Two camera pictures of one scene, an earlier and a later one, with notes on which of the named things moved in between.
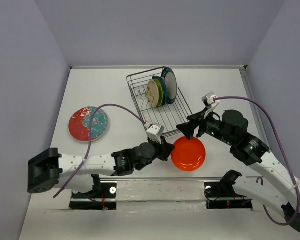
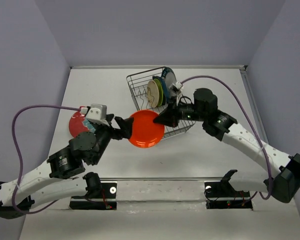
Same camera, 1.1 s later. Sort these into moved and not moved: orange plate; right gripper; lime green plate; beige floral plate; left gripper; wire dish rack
Moved: orange plate; right gripper; left gripper
Not moved: beige floral plate; wire dish rack; lime green plate
